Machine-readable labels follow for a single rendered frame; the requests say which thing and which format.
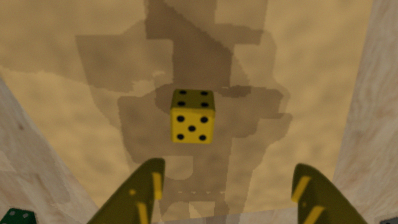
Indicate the tan mat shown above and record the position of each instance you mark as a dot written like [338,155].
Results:
[97,78]

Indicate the yellow die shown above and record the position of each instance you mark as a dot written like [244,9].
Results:
[192,116]

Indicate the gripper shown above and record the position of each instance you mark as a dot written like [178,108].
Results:
[319,201]

